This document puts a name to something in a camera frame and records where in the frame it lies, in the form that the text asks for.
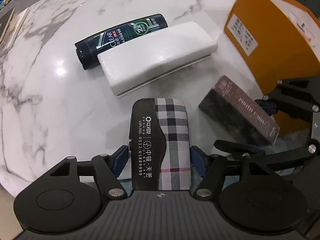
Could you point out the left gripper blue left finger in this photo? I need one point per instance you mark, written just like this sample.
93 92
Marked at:
119 160

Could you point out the white rectangular box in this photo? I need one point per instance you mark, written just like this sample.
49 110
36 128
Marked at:
143 60

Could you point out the orange cardboard box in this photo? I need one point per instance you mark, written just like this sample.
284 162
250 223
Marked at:
271 45

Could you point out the white shampoo tube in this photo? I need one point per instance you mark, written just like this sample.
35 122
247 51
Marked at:
306 25

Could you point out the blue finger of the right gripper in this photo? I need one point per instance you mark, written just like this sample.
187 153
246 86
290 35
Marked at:
269 108

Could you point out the plaid glasses case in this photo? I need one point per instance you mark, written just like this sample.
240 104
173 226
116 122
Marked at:
159 145

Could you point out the dark photo card box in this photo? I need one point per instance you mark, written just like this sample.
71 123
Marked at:
227 104

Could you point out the black hardcover book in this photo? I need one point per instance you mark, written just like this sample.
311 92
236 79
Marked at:
5 21

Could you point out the black Clear shampoo bottle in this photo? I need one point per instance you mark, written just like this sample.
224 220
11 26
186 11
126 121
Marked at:
88 49

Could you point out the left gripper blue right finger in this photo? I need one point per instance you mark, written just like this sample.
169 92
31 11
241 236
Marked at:
199 160

